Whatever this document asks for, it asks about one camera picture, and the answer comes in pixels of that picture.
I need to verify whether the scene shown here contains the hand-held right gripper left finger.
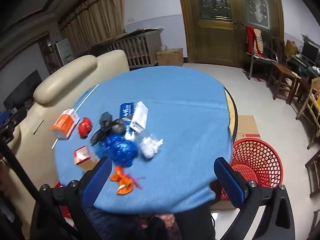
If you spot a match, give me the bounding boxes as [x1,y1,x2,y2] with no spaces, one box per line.
[30,156,113,240]

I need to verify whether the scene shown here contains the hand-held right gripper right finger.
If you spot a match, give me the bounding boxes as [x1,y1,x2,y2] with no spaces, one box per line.
[213,157,296,240]

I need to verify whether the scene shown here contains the orange wrapper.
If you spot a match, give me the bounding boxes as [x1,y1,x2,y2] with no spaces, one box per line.
[109,166,147,195]

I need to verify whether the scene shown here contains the blue foil wrapper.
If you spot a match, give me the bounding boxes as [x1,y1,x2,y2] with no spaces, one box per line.
[96,133,139,167]

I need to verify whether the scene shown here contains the red plastic mesh basket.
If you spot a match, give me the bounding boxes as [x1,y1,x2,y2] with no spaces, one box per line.
[221,139,284,200]

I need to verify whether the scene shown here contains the black plastic bag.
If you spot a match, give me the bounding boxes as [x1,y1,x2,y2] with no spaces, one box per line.
[89,112,125,146]

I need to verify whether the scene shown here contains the clear plastic packaging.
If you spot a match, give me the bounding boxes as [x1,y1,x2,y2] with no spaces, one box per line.
[125,129,164,160]

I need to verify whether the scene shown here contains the white medicine box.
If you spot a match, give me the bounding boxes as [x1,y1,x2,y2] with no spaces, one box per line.
[129,101,148,132]

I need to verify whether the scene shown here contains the small red white box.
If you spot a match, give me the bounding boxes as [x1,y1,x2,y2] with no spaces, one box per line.
[73,145,99,172]

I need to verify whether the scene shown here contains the person's dark pants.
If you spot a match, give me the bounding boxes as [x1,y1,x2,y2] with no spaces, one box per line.
[85,202,215,240]

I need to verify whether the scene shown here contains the red crumpled wrapper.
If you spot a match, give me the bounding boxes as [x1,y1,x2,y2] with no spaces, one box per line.
[78,117,92,138]

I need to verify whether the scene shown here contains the flat cardboard sheet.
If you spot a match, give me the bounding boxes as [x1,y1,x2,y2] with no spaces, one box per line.
[211,115,262,210]

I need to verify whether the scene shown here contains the orange white box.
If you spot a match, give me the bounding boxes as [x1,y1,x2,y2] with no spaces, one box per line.
[51,109,80,140]

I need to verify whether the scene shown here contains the blue medicine box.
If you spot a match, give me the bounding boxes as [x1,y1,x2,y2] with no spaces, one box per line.
[119,102,137,133]

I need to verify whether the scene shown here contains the dark wooden chair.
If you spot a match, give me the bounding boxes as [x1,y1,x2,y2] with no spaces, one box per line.
[305,150,320,198]
[269,36,302,105]

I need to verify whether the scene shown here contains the thin white stick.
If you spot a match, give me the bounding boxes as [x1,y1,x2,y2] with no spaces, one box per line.
[51,84,100,149]

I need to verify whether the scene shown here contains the pile of assorted goods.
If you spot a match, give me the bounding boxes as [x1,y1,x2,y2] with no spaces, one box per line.
[0,107,28,130]

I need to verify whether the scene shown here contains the light wooden chair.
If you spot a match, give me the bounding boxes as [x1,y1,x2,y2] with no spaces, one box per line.
[296,77,320,150]

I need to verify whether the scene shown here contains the beige leather sofa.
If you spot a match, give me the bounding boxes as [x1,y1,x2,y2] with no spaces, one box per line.
[0,49,130,205]

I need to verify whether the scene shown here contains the black television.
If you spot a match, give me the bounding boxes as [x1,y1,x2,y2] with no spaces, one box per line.
[3,70,43,110]

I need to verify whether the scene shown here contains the white standing appliance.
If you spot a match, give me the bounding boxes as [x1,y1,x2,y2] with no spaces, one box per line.
[55,38,74,65]

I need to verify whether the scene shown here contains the dark display cabinet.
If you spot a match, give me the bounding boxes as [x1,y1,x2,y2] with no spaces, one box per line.
[37,36,63,74]

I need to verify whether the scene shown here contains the brown cardboard box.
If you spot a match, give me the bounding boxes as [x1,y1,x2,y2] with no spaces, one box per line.
[156,48,184,67]

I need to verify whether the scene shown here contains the wooden slatted crib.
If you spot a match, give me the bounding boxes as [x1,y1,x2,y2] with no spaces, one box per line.
[91,29,163,68]

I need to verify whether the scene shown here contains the red striped blanket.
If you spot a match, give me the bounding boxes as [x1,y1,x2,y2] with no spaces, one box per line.
[246,26,268,59]

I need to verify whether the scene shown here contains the wooden double door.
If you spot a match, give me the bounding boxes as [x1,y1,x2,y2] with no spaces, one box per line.
[176,0,285,68]

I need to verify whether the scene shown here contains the black monitor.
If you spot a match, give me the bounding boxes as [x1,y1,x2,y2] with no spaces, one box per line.
[301,40,320,65]

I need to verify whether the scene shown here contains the beige curtain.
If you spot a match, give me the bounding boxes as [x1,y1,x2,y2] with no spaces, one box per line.
[59,0,125,58]

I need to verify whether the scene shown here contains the metal frame chair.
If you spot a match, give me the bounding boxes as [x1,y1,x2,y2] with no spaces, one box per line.
[246,26,279,80]

